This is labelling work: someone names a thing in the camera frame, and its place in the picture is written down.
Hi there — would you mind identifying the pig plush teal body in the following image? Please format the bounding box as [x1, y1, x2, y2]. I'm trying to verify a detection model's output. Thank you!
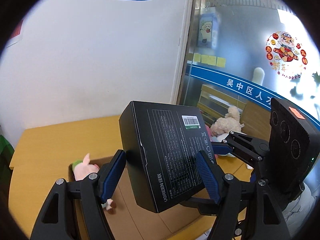
[72, 153, 117, 214]

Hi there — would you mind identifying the black Ugreen box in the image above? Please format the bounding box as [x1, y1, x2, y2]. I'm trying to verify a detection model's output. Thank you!
[119, 101, 215, 213]

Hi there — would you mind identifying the beige fluffy plush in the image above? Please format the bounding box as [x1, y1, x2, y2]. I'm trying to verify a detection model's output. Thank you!
[210, 106, 245, 137]

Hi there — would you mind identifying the cardboard box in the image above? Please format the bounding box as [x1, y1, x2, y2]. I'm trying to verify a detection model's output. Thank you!
[67, 152, 247, 240]

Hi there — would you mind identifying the green cloth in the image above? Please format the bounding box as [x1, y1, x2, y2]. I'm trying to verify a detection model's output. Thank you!
[0, 135, 15, 176]

